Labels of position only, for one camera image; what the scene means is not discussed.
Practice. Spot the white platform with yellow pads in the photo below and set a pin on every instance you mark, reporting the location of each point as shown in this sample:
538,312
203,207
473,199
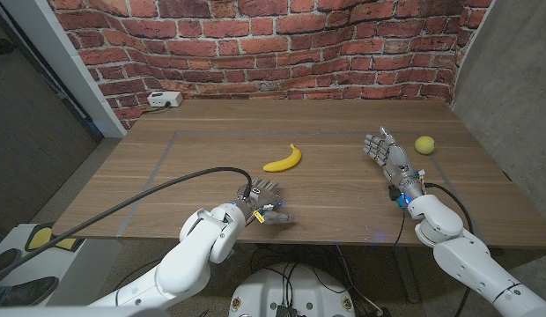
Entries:
44,238

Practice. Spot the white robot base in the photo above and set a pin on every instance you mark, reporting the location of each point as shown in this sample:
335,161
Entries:
264,286

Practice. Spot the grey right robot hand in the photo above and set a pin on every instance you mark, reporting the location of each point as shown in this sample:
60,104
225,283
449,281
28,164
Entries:
398,158

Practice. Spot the dark shoe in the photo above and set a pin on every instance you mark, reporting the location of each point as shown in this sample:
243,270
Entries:
31,288
6,260

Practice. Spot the grey table leg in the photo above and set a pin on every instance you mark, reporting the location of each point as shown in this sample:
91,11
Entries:
405,277

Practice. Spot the white door frame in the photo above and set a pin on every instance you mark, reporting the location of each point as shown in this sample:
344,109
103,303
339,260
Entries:
61,61

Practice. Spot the yellow-green tennis ball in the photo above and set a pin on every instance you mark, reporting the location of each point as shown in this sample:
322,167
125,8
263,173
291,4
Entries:
425,145

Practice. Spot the white power strip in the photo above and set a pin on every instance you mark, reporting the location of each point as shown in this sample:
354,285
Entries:
164,98

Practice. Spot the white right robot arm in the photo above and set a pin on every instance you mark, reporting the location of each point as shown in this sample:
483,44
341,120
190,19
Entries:
467,264

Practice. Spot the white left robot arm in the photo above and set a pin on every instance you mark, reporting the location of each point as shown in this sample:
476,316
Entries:
189,264

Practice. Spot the black box on base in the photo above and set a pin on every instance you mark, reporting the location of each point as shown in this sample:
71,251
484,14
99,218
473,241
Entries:
286,311

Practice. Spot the yellow toy banana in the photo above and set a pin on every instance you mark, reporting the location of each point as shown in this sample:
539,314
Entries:
284,164

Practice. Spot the red brick print backdrop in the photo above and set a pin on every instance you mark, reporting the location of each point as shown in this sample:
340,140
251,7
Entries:
273,44

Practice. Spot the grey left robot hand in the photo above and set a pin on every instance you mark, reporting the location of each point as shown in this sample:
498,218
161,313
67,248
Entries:
262,196

